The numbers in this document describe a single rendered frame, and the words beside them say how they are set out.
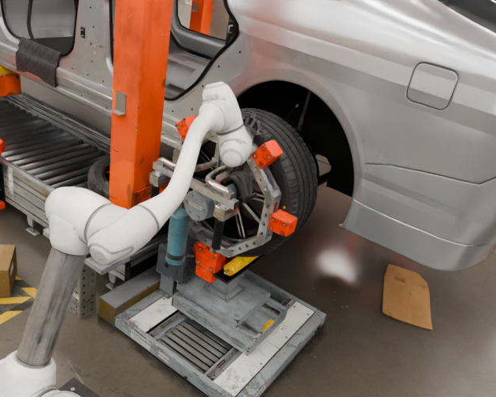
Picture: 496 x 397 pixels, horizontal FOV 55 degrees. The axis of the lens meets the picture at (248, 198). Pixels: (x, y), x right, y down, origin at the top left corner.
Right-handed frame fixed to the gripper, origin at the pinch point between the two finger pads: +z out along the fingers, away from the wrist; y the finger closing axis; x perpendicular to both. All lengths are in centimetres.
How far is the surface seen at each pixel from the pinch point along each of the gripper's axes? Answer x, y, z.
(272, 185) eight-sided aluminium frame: -19.1, 15.8, -15.6
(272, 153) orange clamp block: -4.3, 12.2, -18.3
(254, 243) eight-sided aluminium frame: -46, 16, -19
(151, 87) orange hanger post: -0.2, -44.6, 1.5
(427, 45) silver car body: 45, 56, 5
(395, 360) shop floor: -113, 107, 9
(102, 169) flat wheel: -77, -84, 51
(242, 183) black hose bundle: -16.3, 4.7, -26.7
